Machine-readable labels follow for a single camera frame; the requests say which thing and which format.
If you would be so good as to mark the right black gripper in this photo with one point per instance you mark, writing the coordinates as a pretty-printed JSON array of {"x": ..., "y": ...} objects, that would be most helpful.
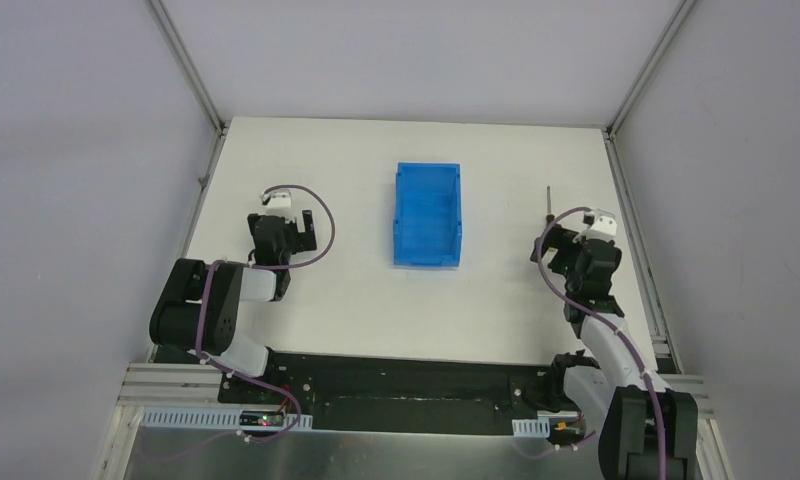
[{"x": 568, "y": 249}]

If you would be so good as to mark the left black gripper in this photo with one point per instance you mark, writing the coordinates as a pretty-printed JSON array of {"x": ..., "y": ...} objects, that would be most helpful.
[{"x": 283, "y": 228}]

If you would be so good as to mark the black orange screwdriver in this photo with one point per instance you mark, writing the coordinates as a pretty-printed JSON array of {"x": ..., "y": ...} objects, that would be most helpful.
[{"x": 549, "y": 201}]

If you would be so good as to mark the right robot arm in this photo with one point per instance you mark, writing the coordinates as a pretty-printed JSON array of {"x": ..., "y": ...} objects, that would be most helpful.
[{"x": 645, "y": 429}]

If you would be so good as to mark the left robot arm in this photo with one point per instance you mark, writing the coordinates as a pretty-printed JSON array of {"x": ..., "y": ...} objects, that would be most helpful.
[{"x": 198, "y": 308}]

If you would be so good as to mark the blue plastic bin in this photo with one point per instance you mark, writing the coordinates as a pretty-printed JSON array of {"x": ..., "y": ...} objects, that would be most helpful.
[{"x": 427, "y": 229}]

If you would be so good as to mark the left controller board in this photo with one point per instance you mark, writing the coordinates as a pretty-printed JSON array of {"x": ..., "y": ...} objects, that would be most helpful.
[{"x": 255, "y": 418}]

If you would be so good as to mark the controller board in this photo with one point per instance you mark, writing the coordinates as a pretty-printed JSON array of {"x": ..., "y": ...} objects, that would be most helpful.
[
  {"x": 255, "y": 418},
  {"x": 567, "y": 431}
]

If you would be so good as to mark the right controller board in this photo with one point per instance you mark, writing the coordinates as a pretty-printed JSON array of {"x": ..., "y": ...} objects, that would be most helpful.
[{"x": 567, "y": 431}]

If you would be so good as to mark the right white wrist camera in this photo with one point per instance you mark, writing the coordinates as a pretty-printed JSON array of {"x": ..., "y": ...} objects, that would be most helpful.
[{"x": 598, "y": 225}]

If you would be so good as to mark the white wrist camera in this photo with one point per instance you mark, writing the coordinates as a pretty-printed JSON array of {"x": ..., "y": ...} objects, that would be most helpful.
[
  {"x": 598, "y": 225},
  {"x": 277, "y": 202}
]

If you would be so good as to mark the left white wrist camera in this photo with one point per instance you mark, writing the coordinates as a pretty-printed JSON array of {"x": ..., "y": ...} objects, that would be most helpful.
[{"x": 277, "y": 202}]

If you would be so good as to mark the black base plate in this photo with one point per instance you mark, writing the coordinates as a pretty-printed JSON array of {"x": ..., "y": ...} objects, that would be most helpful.
[{"x": 407, "y": 396}]

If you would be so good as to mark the right white cable duct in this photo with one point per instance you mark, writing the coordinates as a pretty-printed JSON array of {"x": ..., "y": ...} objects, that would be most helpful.
[{"x": 531, "y": 428}]

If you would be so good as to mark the white cable duct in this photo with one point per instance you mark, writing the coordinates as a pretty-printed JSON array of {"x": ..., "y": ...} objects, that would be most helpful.
[
  {"x": 531, "y": 428},
  {"x": 213, "y": 419}
]

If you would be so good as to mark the aluminium frame rail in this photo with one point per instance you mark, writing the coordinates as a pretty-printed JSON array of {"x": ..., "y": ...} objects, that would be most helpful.
[{"x": 177, "y": 385}]

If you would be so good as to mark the left white cable duct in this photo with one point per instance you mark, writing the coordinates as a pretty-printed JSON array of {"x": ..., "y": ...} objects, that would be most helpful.
[{"x": 213, "y": 419}]

